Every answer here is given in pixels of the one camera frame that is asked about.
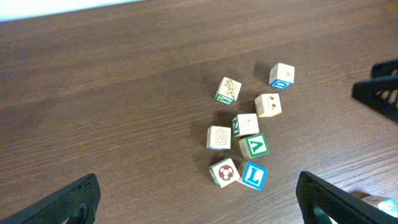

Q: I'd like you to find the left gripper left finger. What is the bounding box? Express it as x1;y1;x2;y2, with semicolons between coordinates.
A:
1;174;101;223

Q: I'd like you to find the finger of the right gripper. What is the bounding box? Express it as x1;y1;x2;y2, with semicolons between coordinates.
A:
351;76;397;123
371;59;398;78

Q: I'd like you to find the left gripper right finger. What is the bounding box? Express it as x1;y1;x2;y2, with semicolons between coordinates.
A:
296;171;397;224

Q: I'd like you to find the blue letter block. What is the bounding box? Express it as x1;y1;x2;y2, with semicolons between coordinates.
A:
361;195;397;218

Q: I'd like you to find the blue D block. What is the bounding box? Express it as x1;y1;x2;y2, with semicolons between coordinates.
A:
269;63;295;90

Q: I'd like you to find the green V block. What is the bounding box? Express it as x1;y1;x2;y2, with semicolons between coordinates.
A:
239;133;269;158

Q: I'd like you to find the yellow-edged picture block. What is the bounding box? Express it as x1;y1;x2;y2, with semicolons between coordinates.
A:
254;93;282;118

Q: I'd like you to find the blue L block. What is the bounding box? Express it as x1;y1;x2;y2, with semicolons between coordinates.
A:
238;161;268;190

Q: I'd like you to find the soccer ball block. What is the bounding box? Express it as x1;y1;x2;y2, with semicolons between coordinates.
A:
208;158;241;188

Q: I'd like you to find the green N block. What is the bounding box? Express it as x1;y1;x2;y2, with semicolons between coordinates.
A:
232;113;259;137

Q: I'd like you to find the pretzel picture block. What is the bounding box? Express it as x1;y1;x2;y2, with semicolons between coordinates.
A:
206;126;231;150

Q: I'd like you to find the green-edged picture block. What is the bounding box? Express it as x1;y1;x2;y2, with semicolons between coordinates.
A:
215;77;242;106

